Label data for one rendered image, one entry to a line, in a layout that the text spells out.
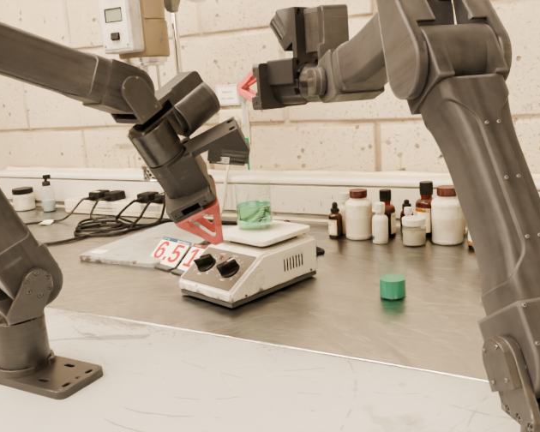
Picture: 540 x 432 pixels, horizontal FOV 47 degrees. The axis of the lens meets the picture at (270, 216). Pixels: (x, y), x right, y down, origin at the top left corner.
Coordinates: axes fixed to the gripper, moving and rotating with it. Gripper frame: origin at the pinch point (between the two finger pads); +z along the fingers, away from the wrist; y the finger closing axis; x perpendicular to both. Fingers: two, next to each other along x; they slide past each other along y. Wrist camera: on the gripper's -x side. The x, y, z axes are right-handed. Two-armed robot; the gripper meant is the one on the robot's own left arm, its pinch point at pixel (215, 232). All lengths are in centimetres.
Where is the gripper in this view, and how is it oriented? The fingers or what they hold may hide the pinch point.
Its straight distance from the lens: 92.5
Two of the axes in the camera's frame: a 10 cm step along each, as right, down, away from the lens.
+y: -1.6, -5.1, 8.4
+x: -8.9, 4.4, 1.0
